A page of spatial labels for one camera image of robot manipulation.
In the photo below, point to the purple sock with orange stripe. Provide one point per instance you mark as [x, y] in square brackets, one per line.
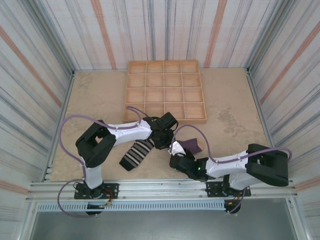
[193, 145]

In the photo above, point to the black white striped sock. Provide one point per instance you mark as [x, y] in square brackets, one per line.
[137, 155]

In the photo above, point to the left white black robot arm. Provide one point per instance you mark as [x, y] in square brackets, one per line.
[130, 132]

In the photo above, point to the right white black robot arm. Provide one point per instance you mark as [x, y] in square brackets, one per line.
[225, 166]

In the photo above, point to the wooden compartment tray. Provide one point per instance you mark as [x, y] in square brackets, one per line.
[163, 92]

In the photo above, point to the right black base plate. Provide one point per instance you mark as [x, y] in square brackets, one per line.
[213, 186]

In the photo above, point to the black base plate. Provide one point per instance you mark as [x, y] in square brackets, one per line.
[111, 187]
[213, 186]

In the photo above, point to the aluminium mounting rail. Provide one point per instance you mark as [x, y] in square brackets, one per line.
[160, 185]

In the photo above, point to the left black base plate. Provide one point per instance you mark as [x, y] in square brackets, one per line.
[111, 187]

